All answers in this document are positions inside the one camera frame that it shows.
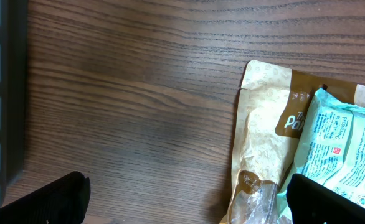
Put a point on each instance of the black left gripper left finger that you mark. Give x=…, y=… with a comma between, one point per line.
x=63, y=201

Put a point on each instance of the brown Pantree bag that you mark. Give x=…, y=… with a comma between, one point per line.
x=273, y=102

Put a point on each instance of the grey plastic mesh basket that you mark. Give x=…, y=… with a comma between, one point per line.
x=13, y=71

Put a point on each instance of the green wet wipes pack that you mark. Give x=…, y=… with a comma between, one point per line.
x=331, y=150

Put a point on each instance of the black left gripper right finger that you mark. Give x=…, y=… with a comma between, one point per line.
x=312, y=203

